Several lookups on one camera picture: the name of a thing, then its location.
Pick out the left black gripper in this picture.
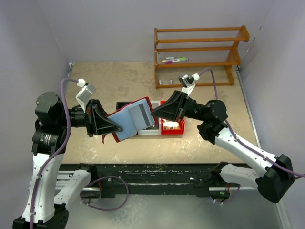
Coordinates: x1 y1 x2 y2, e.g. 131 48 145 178
58 97 122 136

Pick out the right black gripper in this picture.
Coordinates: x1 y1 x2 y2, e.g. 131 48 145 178
150 90 208 123

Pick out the red leather card holder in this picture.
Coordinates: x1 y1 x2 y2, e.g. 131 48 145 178
107 97 157 143

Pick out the red plastic bin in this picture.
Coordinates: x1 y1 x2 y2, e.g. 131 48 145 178
160 100 185 135

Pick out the silver credit card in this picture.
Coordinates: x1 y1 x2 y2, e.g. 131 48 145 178
128 103 155 131

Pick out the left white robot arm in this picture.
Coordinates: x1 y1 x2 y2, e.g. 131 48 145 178
12 92 122 229

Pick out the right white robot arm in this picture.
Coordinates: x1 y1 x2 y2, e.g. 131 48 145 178
152 91 295 203

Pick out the gold cards pile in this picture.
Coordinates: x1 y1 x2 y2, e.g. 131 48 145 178
163 120 180 130

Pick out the black plastic bin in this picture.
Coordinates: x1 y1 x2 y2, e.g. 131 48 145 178
116 101 137 112

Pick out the white plastic bin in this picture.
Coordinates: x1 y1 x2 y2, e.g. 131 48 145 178
138 101 161 135

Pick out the purple marker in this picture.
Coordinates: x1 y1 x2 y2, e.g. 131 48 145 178
164 58 189 64

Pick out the green marker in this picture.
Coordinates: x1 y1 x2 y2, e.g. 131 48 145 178
164 57 185 60

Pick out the wooden rack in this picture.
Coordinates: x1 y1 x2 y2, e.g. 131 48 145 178
153 25 250 89

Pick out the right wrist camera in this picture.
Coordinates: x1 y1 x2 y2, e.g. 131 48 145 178
178 73 200 95

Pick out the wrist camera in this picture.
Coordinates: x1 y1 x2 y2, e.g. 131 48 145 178
178 73 200 95
75 79 96 112

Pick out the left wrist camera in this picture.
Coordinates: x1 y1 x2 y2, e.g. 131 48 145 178
75 79 96 112

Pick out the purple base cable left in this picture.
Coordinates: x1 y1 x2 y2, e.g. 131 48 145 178
80 174 129 211

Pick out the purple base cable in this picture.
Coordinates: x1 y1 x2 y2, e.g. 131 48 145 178
213 185 241 206
80 174 129 211

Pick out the aluminium frame rail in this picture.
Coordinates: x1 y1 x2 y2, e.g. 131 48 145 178
56 171 258 189

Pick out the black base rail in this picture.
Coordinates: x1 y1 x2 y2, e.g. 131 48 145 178
59 163 229 198

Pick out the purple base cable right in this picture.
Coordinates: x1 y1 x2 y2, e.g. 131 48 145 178
213 185 241 206

